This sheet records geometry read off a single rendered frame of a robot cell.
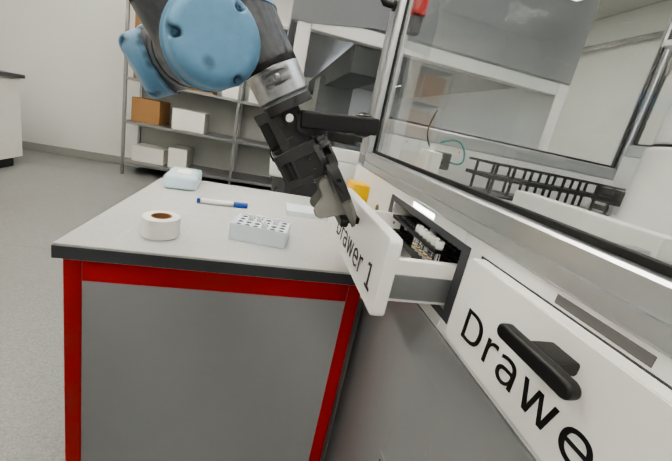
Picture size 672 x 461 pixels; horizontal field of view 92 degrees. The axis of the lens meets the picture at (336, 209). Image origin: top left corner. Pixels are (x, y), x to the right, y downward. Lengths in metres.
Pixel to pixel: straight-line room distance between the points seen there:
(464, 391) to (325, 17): 1.20
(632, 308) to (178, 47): 0.38
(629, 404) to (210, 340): 0.66
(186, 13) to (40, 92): 5.13
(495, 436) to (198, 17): 0.47
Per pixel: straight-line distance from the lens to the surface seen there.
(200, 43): 0.29
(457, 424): 0.50
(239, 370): 0.82
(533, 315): 0.35
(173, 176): 1.10
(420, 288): 0.47
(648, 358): 0.32
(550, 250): 0.36
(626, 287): 0.32
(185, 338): 0.77
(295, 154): 0.46
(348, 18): 1.36
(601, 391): 0.32
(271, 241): 0.73
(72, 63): 5.23
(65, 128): 5.32
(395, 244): 0.40
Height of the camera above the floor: 1.05
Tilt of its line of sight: 14 degrees down
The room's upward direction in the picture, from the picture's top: 12 degrees clockwise
